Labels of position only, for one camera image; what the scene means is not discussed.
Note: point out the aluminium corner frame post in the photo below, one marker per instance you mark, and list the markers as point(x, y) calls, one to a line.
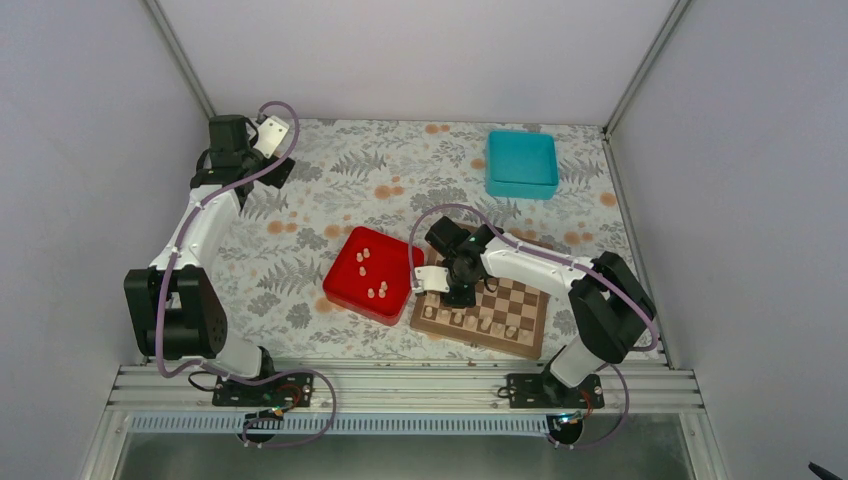
point(175, 49)

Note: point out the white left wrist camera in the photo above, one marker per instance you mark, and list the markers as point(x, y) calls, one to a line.
point(270, 133)

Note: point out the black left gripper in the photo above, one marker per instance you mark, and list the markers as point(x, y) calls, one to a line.
point(278, 175)

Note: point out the red square plastic tray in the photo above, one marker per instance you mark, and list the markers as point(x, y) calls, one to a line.
point(370, 275)

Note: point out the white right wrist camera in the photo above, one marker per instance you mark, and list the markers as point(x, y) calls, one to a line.
point(430, 278)

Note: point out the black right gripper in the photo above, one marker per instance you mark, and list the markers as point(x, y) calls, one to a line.
point(466, 300)

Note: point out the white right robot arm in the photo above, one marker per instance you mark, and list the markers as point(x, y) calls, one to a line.
point(611, 308)

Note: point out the right aluminium frame post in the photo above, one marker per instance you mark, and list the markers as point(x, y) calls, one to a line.
point(668, 27)

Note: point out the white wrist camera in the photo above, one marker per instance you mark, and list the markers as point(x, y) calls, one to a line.
point(270, 133)
point(430, 278)

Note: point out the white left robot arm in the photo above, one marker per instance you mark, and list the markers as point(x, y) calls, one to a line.
point(177, 317)

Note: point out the teal square plastic bin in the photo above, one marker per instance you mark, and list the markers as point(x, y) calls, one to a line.
point(521, 165)

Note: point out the aluminium front rail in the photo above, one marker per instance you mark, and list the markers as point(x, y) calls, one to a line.
point(406, 419)

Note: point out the wooden chessboard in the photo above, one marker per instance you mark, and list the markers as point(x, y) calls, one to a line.
point(518, 314)

